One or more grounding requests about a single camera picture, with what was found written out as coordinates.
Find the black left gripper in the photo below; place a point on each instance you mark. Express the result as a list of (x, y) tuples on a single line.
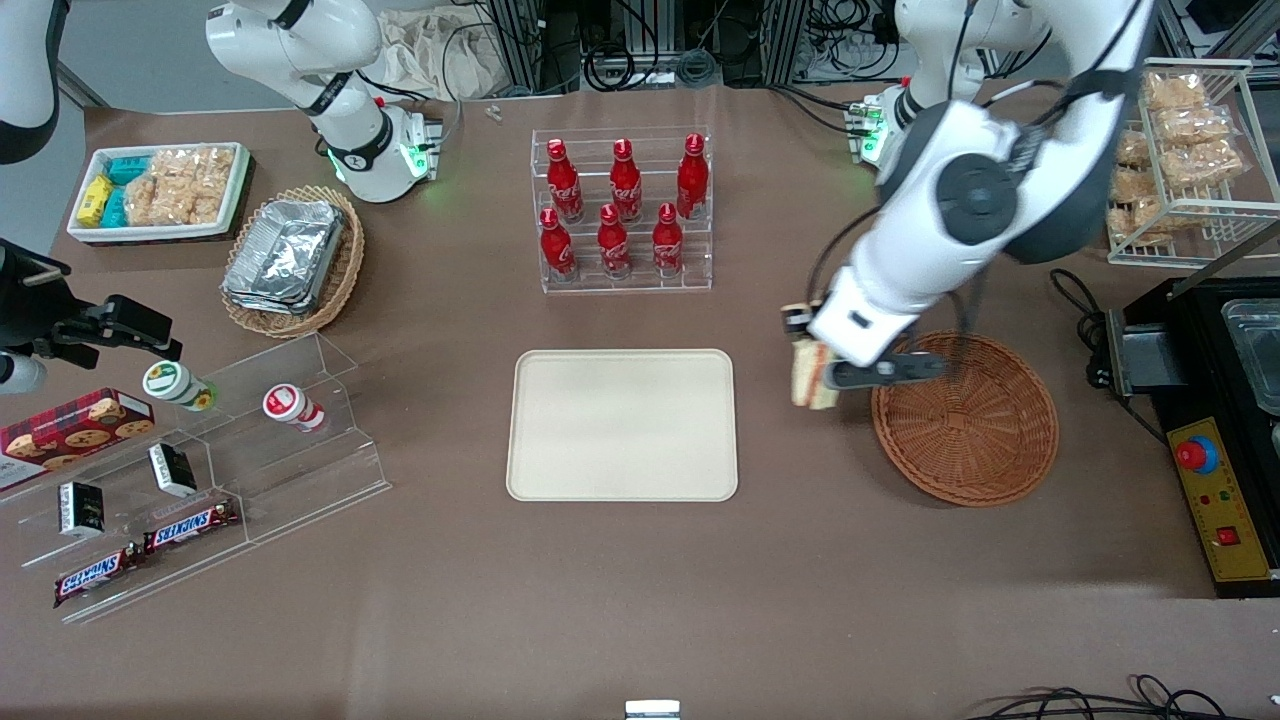
[(796, 320)]

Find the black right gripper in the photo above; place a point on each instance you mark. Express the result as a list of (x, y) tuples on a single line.
[(32, 310)]

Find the triangle sandwich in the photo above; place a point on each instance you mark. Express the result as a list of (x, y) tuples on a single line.
[(812, 375)]

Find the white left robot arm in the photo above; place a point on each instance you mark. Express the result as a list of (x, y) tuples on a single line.
[(960, 190)]

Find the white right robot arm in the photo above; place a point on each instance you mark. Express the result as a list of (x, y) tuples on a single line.
[(340, 60)]

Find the brown round wicker basket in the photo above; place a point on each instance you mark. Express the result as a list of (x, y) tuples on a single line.
[(965, 440)]

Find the beige rectangular serving tray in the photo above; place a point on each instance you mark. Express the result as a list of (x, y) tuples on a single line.
[(620, 425)]

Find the light wicker basket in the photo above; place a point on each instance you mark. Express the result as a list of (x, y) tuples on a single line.
[(345, 270)]

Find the green lid sunflower cup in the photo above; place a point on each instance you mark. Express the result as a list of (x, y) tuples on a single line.
[(172, 383)]

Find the red tartan cookie box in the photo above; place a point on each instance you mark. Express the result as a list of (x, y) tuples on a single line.
[(70, 430)]

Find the white rectangular snack bin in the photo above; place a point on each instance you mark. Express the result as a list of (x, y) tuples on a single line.
[(90, 232)]

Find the teal snack box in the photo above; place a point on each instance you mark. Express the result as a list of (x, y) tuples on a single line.
[(128, 168), (114, 208)]

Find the yellow snack box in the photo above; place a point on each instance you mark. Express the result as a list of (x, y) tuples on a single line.
[(95, 200)]

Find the clear bag of rice crackers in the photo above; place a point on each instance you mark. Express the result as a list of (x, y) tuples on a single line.
[(155, 200), (205, 175)]

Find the clear acrylic bottle rack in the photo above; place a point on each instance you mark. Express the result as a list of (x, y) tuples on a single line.
[(690, 280)]

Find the small black white box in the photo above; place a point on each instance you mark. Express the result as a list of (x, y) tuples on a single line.
[(172, 470), (80, 508)]

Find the red cola bottle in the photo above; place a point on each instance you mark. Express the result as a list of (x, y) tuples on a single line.
[(613, 248), (565, 185), (557, 250), (626, 185), (667, 245), (692, 180)]

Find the silver foil container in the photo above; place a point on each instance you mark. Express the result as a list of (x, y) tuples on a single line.
[(285, 255)]

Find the red lid white cup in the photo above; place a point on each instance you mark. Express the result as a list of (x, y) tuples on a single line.
[(290, 405)]

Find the Snickers chocolate bar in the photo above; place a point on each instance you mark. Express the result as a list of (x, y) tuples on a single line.
[(98, 577), (190, 525)]

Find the clear acrylic stepped shelf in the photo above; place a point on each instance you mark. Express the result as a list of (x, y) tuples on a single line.
[(300, 480)]

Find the clear bag of fried snacks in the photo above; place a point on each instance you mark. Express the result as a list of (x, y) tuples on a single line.
[(1138, 218), (1205, 162), (1175, 90), (1195, 125), (1132, 148), (1135, 183)]

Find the black countertop appliance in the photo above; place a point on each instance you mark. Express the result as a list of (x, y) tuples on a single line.
[(1190, 340)]

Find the red emergency stop button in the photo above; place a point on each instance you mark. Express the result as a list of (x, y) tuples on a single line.
[(1197, 455)]

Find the small grey white device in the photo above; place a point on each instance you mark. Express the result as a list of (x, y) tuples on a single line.
[(652, 710)]

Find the crumpled beige cloth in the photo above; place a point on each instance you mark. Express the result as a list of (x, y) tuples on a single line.
[(440, 55)]

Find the yellow control panel box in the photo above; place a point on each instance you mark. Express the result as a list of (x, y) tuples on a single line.
[(1225, 510)]

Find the clear glass dish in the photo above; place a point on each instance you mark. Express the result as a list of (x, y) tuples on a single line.
[(1258, 350)]

